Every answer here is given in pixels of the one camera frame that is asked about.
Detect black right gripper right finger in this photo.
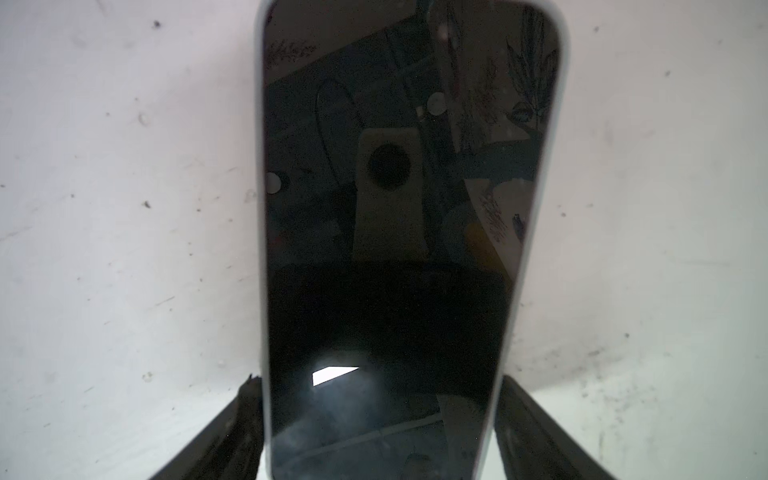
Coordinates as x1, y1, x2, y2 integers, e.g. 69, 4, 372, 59
494, 375, 614, 480

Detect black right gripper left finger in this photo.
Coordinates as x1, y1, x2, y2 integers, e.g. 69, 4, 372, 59
153, 376, 264, 479

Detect phone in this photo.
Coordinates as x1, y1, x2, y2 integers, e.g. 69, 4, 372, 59
257, 1, 563, 479

